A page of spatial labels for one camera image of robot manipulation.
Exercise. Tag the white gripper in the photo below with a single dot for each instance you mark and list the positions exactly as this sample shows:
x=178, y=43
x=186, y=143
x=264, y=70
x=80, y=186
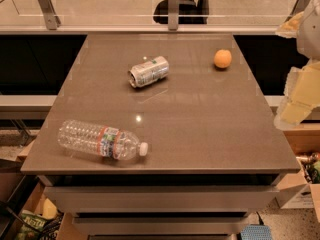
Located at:
x=310, y=34

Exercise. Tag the silver green 7up can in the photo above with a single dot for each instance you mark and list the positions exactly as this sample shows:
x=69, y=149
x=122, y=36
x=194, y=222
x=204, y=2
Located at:
x=148, y=72

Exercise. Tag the orange fruit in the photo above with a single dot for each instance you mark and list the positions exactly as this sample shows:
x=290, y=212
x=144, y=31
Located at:
x=222, y=58

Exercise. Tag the black office chair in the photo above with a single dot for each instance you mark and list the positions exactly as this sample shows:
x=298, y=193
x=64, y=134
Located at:
x=193, y=11

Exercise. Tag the cardboard box right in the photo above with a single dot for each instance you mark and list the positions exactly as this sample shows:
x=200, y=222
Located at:
x=295, y=192

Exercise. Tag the blue mesh object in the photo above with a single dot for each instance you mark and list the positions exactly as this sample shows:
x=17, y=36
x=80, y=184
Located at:
x=256, y=232

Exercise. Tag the clear plastic water bottle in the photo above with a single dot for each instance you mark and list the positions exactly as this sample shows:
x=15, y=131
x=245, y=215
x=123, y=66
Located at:
x=106, y=141

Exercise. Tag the lower grey drawer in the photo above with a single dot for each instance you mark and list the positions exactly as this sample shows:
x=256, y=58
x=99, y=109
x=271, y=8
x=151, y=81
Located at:
x=160, y=226

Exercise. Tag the grey drawer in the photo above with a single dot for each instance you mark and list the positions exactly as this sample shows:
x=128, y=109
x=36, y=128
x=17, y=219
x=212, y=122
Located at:
x=160, y=226
x=161, y=198

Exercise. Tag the upper grey drawer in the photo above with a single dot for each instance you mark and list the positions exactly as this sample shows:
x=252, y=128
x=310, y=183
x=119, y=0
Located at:
x=161, y=198

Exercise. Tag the yellow item in box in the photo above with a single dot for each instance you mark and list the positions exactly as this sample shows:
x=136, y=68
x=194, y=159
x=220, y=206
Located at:
x=49, y=209

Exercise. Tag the green snack bag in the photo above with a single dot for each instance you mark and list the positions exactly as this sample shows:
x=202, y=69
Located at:
x=32, y=226

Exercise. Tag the right metal railing bracket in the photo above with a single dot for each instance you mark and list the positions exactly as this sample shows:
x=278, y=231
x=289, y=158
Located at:
x=301, y=0

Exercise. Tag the metal railing bracket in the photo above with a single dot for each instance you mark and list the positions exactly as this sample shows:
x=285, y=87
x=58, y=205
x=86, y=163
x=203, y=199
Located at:
x=301, y=0
x=173, y=15
x=51, y=18

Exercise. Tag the middle metal railing bracket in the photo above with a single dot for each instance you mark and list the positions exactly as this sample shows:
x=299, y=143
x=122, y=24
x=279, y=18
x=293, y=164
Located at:
x=173, y=15

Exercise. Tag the left metal railing bracket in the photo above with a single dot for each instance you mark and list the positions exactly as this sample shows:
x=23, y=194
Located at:
x=51, y=18

